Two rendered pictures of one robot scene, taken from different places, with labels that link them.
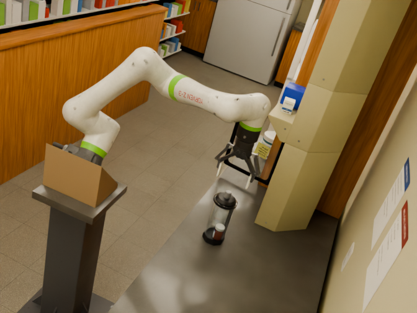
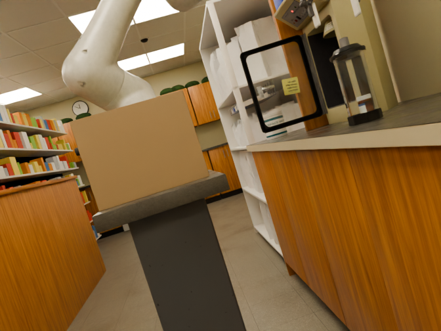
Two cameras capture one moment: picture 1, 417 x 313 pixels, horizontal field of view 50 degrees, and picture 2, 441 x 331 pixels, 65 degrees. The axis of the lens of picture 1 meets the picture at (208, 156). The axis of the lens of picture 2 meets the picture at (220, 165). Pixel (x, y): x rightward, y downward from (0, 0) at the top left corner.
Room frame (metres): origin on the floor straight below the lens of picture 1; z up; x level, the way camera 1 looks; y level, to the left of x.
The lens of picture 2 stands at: (0.77, 0.69, 1.01)
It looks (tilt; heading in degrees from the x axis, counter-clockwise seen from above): 4 degrees down; 341
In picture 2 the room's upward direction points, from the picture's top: 17 degrees counter-clockwise
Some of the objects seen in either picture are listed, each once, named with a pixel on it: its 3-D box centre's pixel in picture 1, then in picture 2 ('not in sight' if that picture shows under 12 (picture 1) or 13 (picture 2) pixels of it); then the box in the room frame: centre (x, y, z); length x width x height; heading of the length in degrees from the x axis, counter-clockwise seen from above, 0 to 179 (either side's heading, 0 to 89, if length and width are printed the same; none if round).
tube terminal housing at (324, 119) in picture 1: (309, 156); (346, 27); (1.98, -0.48, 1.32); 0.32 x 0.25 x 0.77; 166
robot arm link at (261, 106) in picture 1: (254, 110); not in sight; (1.64, -0.12, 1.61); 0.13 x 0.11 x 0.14; 133
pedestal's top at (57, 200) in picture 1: (81, 191); (163, 195); (1.73, 0.54, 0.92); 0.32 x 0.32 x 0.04; 79
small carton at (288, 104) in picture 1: (288, 105); not in sight; (1.99, -0.29, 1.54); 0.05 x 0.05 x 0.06; 84
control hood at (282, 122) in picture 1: (284, 118); (298, 8); (2.03, -0.30, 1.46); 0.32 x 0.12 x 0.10; 166
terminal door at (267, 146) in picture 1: (256, 144); (281, 85); (2.22, -0.23, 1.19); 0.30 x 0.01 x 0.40; 69
